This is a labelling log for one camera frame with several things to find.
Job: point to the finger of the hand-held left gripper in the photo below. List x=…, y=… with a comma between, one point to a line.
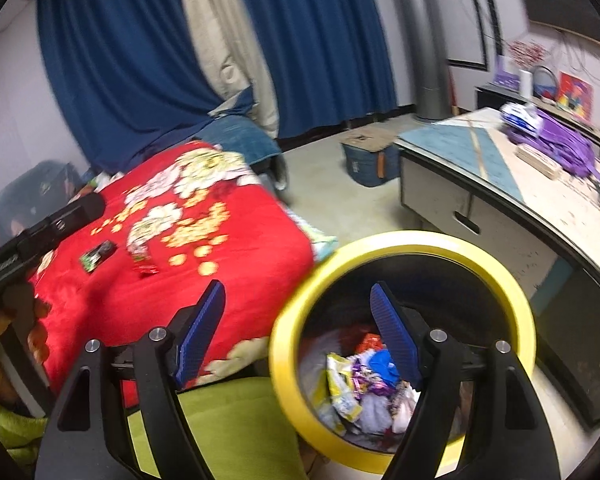
x=77, y=215

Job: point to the white plastic bag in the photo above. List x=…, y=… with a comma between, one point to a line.
x=375, y=410

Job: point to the red floral blanket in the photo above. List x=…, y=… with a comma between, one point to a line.
x=230, y=270

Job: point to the green cloth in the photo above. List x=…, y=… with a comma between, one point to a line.
x=230, y=425

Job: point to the yellow round bin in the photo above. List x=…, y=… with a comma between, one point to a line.
x=430, y=242

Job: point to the blue towel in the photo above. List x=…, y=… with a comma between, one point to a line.
x=245, y=140

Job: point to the black green wrapper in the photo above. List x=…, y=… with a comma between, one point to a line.
x=97, y=255

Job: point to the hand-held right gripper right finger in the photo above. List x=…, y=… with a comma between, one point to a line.
x=395, y=335

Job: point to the colourful painting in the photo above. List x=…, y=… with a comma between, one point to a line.
x=575, y=92

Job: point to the small red wrapper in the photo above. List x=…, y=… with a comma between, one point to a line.
x=147, y=270

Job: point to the red crinkled wrapper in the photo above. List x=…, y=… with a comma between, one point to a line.
x=370, y=342

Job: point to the purple candy wrapper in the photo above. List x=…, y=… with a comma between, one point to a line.
x=367, y=381

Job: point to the cardboard piece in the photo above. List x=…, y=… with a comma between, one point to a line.
x=367, y=138

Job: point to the person's left hand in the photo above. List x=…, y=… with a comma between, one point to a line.
x=35, y=320

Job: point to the grey bag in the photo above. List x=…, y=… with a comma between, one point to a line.
x=35, y=190

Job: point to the blue curtain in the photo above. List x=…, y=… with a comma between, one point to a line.
x=120, y=60
x=320, y=45

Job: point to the purple box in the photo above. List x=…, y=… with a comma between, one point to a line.
x=505, y=76

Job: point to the beige curtain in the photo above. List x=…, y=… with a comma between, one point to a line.
x=220, y=45

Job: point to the white vase with pink flowers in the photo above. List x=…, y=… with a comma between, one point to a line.
x=525, y=82

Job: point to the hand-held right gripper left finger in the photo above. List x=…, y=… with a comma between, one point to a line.
x=200, y=332

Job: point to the low table with drawers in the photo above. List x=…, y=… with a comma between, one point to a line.
x=505, y=220

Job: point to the white blue tissue pack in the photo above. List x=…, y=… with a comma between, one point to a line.
x=520, y=116

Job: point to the yellow white snack packet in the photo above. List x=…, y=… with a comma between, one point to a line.
x=340, y=390

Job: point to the light patterned sheet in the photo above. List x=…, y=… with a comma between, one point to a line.
x=322, y=242

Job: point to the purple backpack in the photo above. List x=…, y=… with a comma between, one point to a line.
x=560, y=140

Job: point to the beige power strip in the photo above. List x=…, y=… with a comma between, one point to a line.
x=537, y=159

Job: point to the blue crinkled wrapper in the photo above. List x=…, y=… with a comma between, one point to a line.
x=384, y=366

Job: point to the silver duct pipe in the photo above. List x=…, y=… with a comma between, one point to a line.
x=425, y=45

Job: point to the blue storage box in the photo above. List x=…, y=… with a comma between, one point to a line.
x=370, y=167

